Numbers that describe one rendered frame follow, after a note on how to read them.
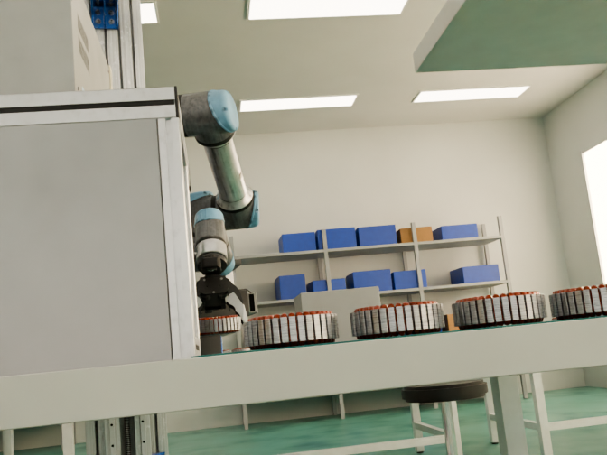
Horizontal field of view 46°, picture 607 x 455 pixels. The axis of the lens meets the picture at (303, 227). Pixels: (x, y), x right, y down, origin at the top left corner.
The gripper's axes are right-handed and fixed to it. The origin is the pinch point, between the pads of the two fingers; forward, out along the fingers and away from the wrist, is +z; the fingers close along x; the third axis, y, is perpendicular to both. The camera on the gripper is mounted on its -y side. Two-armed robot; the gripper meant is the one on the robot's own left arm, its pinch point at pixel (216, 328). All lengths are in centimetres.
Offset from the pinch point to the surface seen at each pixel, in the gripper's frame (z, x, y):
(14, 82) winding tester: 4, 24, -73
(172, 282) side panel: 31, 4, -61
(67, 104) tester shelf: 9, 17, -73
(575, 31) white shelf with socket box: 2, -57, -76
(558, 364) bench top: 53, -36, -72
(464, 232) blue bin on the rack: -386, -275, 464
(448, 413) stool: -28, -87, 122
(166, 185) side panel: 19, 5, -67
